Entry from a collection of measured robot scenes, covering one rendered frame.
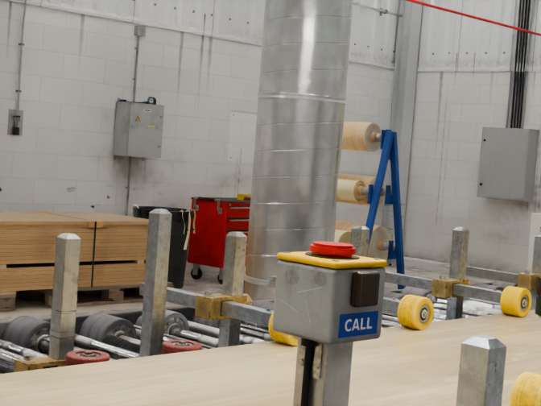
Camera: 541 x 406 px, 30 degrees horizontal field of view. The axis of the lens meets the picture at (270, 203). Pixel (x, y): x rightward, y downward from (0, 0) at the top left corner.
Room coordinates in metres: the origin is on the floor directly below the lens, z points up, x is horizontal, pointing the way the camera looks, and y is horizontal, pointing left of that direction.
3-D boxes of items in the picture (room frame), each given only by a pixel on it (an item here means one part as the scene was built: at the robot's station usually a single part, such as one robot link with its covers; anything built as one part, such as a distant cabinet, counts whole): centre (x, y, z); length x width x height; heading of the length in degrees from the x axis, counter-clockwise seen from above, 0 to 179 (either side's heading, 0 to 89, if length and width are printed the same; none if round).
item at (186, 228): (9.15, 0.96, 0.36); 0.58 x 0.56 x 0.72; 46
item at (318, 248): (0.88, -0.06, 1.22); 0.04 x 0.04 x 0.02
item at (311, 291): (0.88, -0.06, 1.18); 0.07 x 0.07 x 0.08; 46
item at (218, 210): (9.88, 0.38, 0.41); 0.76 x 0.48 x 0.81; 142
